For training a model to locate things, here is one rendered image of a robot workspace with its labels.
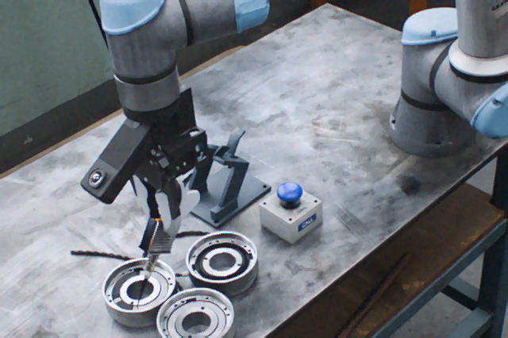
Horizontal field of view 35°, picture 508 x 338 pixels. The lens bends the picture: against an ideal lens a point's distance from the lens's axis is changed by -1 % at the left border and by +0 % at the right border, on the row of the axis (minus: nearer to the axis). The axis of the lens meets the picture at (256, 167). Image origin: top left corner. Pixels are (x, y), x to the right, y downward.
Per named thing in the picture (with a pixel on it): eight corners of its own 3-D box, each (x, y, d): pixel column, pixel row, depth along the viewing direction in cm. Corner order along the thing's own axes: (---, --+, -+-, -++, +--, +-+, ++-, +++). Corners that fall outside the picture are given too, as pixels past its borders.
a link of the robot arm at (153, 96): (140, 92, 92) (98, 69, 96) (147, 124, 95) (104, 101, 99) (189, 64, 96) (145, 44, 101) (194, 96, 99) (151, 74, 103)
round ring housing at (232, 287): (252, 244, 125) (249, 225, 122) (266, 293, 117) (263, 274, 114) (185, 258, 124) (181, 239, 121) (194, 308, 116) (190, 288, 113)
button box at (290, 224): (292, 246, 124) (290, 222, 121) (260, 224, 128) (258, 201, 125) (328, 219, 128) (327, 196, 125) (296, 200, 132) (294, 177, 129)
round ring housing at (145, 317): (182, 324, 114) (178, 304, 111) (108, 337, 113) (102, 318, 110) (175, 271, 122) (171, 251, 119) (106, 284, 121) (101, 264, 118)
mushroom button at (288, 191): (290, 224, 124) (289, 199, 121) (272, 213, 127) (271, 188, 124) (309, 211, 126) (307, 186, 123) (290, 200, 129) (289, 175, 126)
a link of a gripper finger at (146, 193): (186, 211, 114) (182, 162, 108) (154, 233, 111) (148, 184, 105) (171, 200, 116) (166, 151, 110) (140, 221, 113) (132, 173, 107)
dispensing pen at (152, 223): (119, 302, 112) (155, 191, 108) (141, 300, 115) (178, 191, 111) (129, 310, 110) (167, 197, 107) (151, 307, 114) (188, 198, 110)
